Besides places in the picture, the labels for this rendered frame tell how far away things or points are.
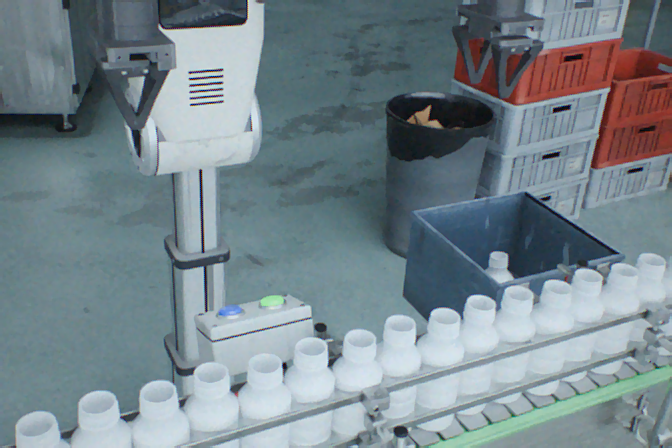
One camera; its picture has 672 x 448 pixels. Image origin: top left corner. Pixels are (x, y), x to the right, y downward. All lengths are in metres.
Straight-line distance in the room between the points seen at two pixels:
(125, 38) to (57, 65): 3.69
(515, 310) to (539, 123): 2.46
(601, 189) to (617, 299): 2.96
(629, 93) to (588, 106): 0.33
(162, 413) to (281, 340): 0.25
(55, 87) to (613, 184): 2.99
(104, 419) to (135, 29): 0.38
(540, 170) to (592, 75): 0.46
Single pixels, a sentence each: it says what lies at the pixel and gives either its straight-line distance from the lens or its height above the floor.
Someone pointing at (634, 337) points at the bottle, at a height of 1.05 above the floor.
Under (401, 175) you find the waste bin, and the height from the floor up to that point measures 0.40.
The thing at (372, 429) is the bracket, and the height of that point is 1.08.
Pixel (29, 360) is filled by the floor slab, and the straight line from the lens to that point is 2.83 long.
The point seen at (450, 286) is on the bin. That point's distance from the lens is 1.58.
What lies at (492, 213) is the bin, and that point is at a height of 0.91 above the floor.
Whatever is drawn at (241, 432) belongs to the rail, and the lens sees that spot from 0.86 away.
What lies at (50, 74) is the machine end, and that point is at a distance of 4.49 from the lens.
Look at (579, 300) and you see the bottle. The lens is 1.10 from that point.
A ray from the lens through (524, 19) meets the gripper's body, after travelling 0.98.
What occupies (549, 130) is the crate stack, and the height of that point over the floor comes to 0.52.
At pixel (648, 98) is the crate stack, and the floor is 0.55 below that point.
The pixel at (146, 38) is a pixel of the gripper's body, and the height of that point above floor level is 1.50.
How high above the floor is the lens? 1.70
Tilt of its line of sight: 29 degrees down
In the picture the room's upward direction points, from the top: 4 degrees clockwise
